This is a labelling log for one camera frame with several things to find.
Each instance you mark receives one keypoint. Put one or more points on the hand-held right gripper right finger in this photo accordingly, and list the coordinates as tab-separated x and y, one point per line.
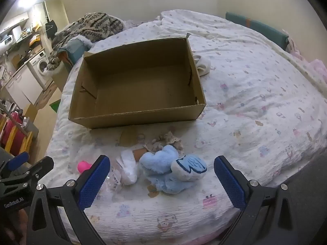
230	183

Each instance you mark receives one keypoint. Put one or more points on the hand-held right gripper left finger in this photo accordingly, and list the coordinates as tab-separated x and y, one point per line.
94	181

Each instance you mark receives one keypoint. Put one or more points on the teal cushion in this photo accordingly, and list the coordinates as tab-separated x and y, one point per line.
74	49

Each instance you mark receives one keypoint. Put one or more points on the white cabinet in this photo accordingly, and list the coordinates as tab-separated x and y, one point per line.
21	84

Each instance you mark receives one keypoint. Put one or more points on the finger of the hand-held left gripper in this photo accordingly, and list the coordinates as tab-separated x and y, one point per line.
38	165
16	159

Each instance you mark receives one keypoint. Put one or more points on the pinkish brown scrunchie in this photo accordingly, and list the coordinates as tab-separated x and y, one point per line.
153	146

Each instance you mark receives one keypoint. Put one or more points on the white fluffy sock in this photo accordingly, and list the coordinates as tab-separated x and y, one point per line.
203	65

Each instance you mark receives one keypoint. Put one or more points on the clear plastic bag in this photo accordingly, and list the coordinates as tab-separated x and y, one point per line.
115	180

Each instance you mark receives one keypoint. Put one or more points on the black hanging garment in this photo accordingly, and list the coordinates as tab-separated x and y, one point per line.
49	26

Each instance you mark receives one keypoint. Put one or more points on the white plush toy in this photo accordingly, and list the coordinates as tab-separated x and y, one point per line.
129	166

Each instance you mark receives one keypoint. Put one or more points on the pink blanket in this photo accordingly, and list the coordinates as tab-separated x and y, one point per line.
315	67

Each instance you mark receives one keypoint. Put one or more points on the teal headboard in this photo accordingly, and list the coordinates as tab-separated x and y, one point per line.
258	28

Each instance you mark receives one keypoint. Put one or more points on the pink plastic toy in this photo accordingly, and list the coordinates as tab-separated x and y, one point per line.
84	167

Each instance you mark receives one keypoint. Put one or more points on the brown patterned knit blanket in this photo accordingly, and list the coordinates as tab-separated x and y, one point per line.
86	29

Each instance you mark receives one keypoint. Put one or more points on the grey bin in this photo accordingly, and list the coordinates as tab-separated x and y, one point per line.
30	127

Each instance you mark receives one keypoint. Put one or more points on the light blue plush slipper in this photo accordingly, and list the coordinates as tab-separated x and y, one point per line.
168	169

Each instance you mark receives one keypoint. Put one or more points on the white washing machine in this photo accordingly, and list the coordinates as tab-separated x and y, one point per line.
40	66

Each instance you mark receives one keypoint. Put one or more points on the cardboard scrap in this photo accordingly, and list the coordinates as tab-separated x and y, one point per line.
127	136

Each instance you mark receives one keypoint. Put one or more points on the beige lace scrunchie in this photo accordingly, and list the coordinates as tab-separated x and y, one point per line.
171	139

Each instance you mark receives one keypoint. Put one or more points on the brown cardboard box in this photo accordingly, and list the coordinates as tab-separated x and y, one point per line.
138	81

